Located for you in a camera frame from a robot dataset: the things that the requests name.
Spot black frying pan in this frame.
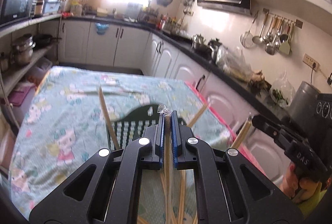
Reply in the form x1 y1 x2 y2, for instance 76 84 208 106
33 34 61 49

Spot hanging strainer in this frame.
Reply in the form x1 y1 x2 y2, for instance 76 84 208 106
240 11 259 48

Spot black kettle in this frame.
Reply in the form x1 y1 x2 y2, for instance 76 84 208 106
208 38 222 61

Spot bamboo chopstick pair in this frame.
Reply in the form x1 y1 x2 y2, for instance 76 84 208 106
231 115 253 149
177 170 186 224
158 105 173 223
99 86 120 150
187 103 209 128

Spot steel stock pot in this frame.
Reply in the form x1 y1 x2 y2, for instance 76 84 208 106
11 33 35 66

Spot wall power outlet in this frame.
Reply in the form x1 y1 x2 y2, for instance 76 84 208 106
302 54 320 71

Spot dark green utensil holder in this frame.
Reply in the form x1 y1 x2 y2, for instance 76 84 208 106
105 104 171 151

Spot hello kitty tablecloth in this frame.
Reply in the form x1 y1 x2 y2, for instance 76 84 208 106
1 67 219 223

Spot white lower cabinets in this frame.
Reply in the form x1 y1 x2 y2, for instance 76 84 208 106
59 19 294 185

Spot black microwave oven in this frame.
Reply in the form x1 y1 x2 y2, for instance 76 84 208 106
1 0 33 26

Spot grey rice cooker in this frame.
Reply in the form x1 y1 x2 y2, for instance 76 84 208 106
288 81 321 123

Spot green hanging spatula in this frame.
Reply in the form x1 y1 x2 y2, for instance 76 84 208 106
279 22 294 55

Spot hanging steel ladle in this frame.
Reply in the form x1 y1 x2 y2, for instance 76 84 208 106
252 11 269 45

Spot right hand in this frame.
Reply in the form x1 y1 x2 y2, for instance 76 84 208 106
279 162 322 204

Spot light blue container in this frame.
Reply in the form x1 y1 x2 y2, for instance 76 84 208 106
43 0 61 15

